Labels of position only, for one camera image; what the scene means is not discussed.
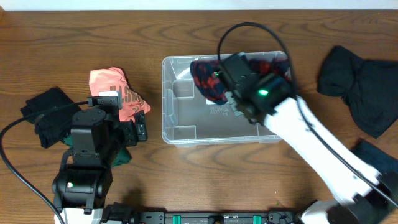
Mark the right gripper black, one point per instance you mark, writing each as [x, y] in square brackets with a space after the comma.
[238, 101]

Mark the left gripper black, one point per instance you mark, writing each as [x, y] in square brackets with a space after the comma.
[137, 131]

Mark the dark green shirt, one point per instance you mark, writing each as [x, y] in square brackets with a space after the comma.
[123, 156]

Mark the red navy plaid shirt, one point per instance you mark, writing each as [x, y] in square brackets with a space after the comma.
[210, 86]

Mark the clear plastic storage container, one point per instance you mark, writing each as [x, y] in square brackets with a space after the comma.
[189, 119]

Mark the pink printed shirt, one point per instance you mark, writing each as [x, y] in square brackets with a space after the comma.
[114, 79]

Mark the black garment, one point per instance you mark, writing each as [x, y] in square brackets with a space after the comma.
[54, 127]

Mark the black sweater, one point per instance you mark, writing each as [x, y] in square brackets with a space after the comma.
[367, 87]

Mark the dark navy garment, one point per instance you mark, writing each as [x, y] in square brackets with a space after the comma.
[375, 157]

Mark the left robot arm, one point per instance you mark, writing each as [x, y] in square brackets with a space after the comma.
[85, 176]

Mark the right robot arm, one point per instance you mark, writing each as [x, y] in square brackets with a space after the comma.
[361, 193]

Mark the white label in container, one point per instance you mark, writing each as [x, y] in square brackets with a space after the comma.
[211, 101]

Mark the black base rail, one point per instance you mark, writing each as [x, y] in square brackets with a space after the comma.
[205, 217]

